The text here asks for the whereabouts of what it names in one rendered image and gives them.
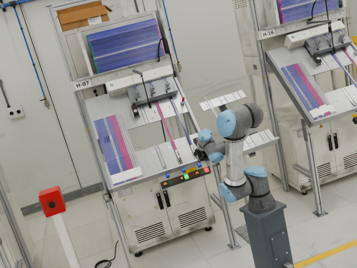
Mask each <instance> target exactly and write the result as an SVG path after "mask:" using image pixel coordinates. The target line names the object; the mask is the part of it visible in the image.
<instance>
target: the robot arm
mask: <svg viewBox="0 0 357 268"><path fill-rule="evenodd" d="M263 118H264V113H263V111H262V109H261V107H260V106H258V105H257V104H254V103H245V104H243V105H240V106H237V107H234V108H231V109H229V110H225V111H223V112H221V113H219V115H218V116H217V119H216V126H217V128H218V132H219V134H220V135H221V136H222V137H223V138H224V139H225V141H223V142H221V143H218V144H216V143H215V141H214V140H213V138H212V132H211V131H210V130H209V129H202V130H201V131H200V132H199V134H198V137H196V138H194V139H193V142H194V144H195V145H196V146H197V148H196V149H195V152H194V153H193V154H194V156H195V157H196V159H197V160H198V161H199V163H200V161H205V162H206V161H208V160H209V159H210V161H211V162H212V163H213V164H216V163H219V162H220V161H222V160H223V158H224V157H223V156H224V155H226V174H225V175H224V182H222V183H220V185H219V188H220V191H221V193H222V195H223V196H224V198H225V199H226V200H227V201H228V202H229V203H233V202H236V201H238V200H240V199H242V198H244V197H246V196H249V201H248V209H249V211H250V212H252V213H256V214H262V213H267V212H270V211H272V210H273V209H274V208H275V207H276V202H275V199H274V198H273V196H272V194H271V193H270V189H269V183H268V178H267V173H266V170H265V169H264V168H263V167H260V166H250V167H247V168H245V169H244V171H243V146H244V141H245V139H246V138H247V137H248V135H249V134H250V133H251V132H252V130H253V129H254V128H257V127H258V126H259V125H260V124H261V122H262V121H263ZM200 164H201V163H200Z"/></svg>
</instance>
